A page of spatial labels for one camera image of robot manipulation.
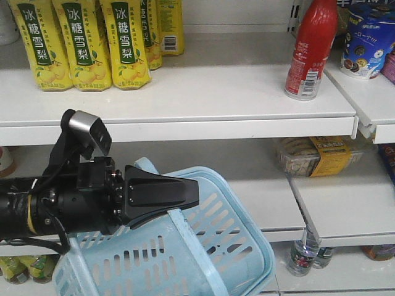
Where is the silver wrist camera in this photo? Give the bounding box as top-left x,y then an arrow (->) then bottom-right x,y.
61,109 -> 112,160

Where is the red coca cola bottle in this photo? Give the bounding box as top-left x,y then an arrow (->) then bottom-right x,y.
285,1 -> 338,101

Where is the clear water bottle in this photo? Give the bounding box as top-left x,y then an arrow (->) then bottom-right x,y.
313,247 -> 335,269
287,227 -> 320,277

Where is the light blue plastic basket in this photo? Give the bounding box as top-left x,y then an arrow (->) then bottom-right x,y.
52,166 -> 276,295

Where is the yellow pear drink bottle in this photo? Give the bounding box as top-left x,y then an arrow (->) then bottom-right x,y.
99,0 -> 151,90
156,0 -> 185,56
52,1 -> 112,91
8,1 -> 73,91
140,0 -> 162,70

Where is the white metal shelving unit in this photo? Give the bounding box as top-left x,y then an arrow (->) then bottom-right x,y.
1,1 -> 394,295

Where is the clear cracker box yellow label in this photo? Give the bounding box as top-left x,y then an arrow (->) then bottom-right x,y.
275,136 -> 376,177

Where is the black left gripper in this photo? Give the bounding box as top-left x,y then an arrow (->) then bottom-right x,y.
56,157 -> 199,235

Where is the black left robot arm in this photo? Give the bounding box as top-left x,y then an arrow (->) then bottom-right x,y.
1,157 -> 199,239

